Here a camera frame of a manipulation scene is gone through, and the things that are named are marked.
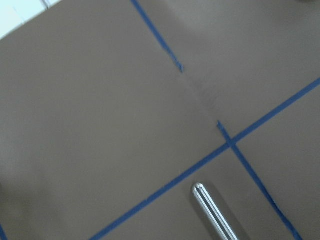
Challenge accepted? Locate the silver metal muddler rod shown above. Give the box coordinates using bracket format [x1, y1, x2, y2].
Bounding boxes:
[192, 182, 239, 240]

